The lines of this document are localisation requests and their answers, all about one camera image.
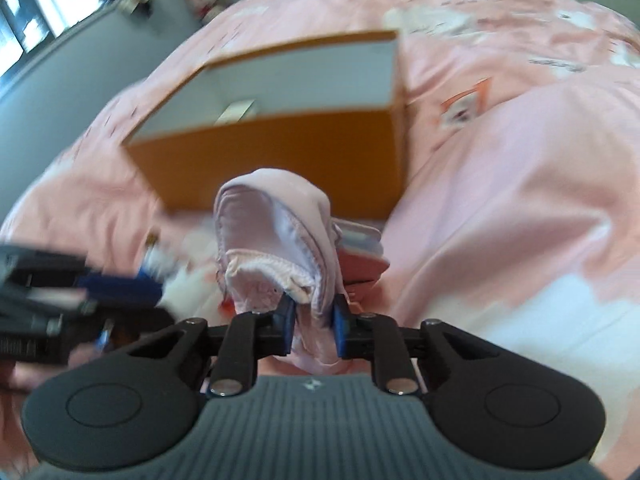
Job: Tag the pink wallet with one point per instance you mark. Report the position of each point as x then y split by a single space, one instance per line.
361 256

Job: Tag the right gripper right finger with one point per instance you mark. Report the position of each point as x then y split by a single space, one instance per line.
377 339

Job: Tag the pink fabric pouch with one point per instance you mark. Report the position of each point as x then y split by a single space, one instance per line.
276 237

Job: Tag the pink printed bed quilt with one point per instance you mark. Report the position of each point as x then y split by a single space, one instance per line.
520 222

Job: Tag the small white box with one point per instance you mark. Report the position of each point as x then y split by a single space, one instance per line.
237 111

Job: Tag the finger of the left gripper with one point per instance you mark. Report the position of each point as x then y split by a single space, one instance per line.
28 312
29 268

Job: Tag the orange cardboard box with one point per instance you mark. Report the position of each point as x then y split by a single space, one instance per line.
330 108

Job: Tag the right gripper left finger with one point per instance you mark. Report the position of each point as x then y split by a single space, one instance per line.
248 338

